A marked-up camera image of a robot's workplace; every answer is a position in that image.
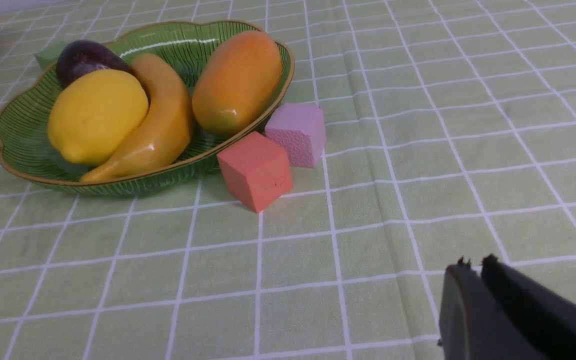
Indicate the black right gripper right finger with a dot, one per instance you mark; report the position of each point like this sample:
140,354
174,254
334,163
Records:
545,319

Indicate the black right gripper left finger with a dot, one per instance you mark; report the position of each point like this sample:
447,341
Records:
472,326

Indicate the orange toy mango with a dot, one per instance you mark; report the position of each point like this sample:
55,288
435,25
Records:
237,83

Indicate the yellow toy banana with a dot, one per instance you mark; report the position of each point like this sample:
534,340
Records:
165,132

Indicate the yellow toy lemon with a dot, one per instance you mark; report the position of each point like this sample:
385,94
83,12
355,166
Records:
92,116

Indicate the purple toy mangosteen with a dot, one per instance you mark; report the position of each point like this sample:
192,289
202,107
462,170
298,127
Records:
84,56

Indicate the green checkered tablecloth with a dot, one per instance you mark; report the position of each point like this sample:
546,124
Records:
451,131

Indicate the pink foam cube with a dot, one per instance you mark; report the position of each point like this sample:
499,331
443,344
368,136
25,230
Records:
300,129

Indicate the salmon foam cube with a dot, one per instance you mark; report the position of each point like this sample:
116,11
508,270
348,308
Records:
256,171

